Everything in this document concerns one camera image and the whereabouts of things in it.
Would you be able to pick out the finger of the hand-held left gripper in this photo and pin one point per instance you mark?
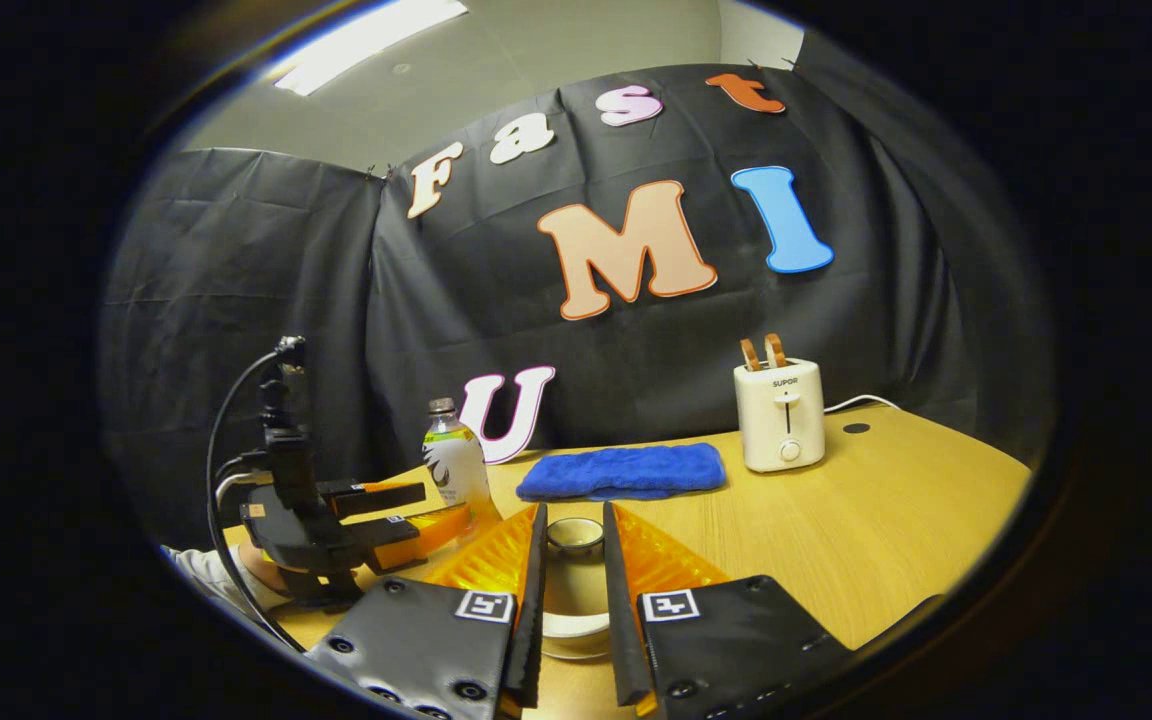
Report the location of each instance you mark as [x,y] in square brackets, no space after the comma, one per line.
[376,497]
[431,535]

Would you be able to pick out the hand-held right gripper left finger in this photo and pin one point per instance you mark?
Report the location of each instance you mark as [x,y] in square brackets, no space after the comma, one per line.
[533,600]

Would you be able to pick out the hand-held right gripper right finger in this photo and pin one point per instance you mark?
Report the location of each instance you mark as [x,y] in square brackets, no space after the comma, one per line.
[618,600]

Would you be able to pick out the clear water bottle white label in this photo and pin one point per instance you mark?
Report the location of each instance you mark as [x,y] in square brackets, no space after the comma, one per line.
[456,465]

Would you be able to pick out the blue towel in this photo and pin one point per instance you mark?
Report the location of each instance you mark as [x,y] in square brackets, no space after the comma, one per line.
[626,470]

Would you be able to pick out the white toaster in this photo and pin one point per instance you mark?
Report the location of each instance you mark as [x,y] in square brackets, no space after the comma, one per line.
[779,420]

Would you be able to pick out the black backdrop cloth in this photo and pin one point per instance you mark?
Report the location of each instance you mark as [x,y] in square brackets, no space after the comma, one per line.
[636,340]

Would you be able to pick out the bread slice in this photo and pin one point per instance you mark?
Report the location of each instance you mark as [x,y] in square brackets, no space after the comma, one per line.
[751,355]
[775,350]

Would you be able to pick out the ceiling light panel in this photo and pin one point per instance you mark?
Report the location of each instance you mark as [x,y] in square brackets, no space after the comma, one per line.
[366,45]

